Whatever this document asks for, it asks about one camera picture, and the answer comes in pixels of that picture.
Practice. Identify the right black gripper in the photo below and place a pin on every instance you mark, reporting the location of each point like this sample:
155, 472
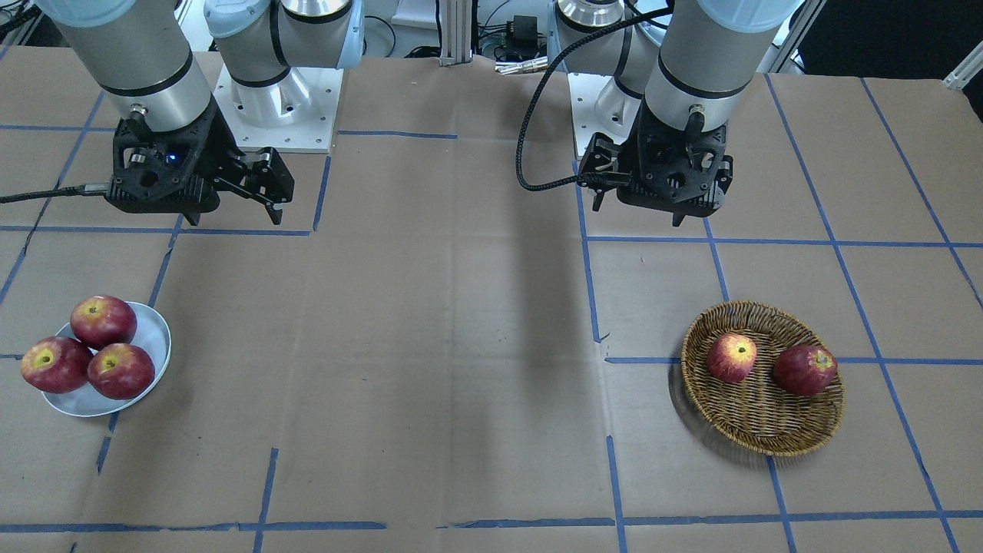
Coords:
226, 148

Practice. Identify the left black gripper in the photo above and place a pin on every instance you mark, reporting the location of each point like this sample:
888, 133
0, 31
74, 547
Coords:
627, 157

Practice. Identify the red yellow apple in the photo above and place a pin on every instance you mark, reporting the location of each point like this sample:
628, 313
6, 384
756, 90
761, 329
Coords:
732, 357

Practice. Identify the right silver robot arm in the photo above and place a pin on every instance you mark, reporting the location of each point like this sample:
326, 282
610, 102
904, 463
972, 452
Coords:
137, 53

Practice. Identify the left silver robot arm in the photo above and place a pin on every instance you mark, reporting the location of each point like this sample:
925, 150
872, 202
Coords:
676, 73

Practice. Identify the light blue plate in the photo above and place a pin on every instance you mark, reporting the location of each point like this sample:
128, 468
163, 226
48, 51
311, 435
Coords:
154, 337

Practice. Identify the red apple plate top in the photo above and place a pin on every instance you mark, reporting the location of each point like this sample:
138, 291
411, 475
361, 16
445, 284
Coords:
100, 320

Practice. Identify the red apple plate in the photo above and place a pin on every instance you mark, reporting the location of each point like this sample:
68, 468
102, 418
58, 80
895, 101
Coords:
57, 364
121, 371
100, 320

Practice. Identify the red apple plate front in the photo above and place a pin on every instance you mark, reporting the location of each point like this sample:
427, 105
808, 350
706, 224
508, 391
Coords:
121, 371

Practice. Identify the dark red apple in basket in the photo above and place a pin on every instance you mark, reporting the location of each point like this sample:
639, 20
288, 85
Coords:
805, 370

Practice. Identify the wicker basket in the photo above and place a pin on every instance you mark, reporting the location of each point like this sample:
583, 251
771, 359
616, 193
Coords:
756, 413

